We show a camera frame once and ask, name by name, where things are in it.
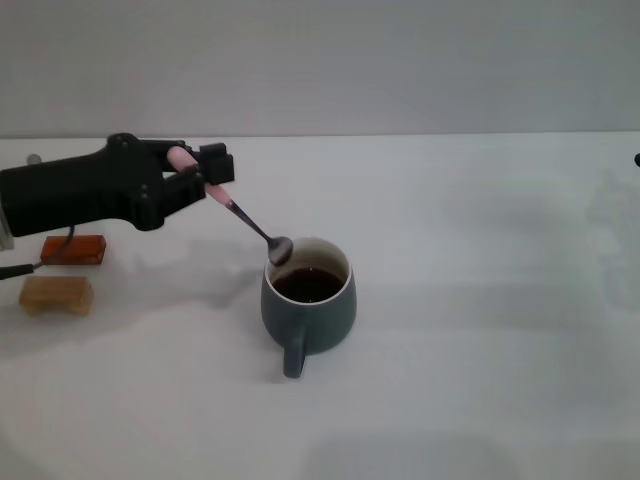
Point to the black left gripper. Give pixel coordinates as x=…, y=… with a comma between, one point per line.
x=75, y=190

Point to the silver round connector plug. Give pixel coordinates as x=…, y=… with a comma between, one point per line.
x=34, y=159

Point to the grey ceramic cup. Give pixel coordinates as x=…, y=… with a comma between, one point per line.
x=320, y=320

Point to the red-brown wooden block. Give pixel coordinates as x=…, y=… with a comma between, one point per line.
x=90, y=247

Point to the light wooden block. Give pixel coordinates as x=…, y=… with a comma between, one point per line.
x=55, y=295

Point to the dark coffee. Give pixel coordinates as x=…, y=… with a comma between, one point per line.
x=310, y=285

